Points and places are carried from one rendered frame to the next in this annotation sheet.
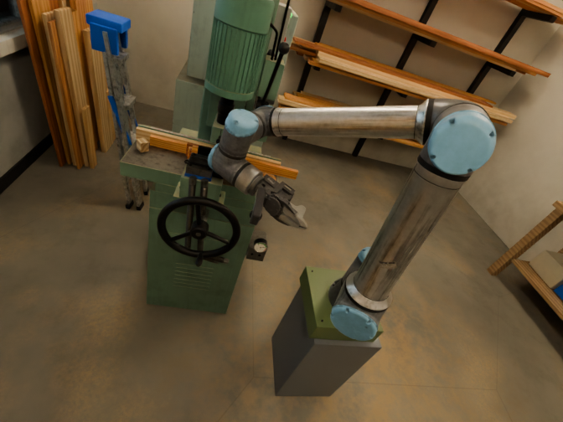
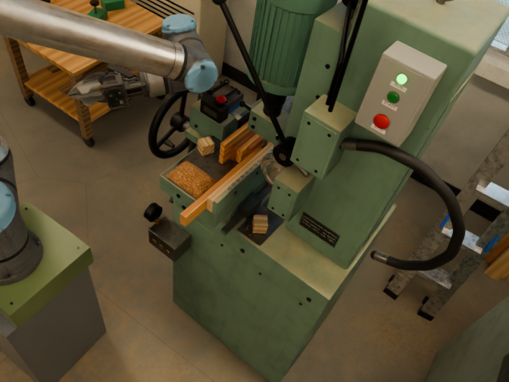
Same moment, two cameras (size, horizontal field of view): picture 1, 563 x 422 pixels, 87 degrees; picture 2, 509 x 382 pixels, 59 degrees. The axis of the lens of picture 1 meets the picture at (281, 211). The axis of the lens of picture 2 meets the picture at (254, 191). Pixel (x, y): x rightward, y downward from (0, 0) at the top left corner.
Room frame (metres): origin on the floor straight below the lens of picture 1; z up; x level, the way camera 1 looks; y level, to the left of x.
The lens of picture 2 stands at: (1.74, -0.38, 1.89)
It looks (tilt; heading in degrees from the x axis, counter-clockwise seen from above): 50 degrees down; 133
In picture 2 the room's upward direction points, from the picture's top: 13 degrees clockwise
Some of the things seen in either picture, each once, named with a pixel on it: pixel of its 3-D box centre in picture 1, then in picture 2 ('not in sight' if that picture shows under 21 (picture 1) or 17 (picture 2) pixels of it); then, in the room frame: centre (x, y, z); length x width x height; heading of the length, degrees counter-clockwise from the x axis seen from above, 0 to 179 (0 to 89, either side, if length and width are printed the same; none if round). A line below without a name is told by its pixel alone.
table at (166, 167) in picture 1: (204, 177); (238, 139); (0.96, 0.33, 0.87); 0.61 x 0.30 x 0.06; 106
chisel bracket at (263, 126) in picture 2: (222, 131); (274, 127); (1.09, 0.34, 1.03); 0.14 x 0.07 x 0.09; 16
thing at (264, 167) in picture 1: (227, 158); (254, 158); (1.08, 0.30, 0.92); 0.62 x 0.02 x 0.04; 106
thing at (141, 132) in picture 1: (211, 151); (273, 148); (1.08, 0.37, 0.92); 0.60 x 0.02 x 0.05; 106
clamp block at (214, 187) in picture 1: (203, 181); (220, 116); (0.88, 0.31, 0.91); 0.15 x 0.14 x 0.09; 106
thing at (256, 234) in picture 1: (256, 245); (169, 238); (1.00, 0.05, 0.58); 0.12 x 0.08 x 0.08; 16
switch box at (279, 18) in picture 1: (279, 27); (397, 95); (1.42, 0.29, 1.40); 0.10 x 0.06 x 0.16; 16
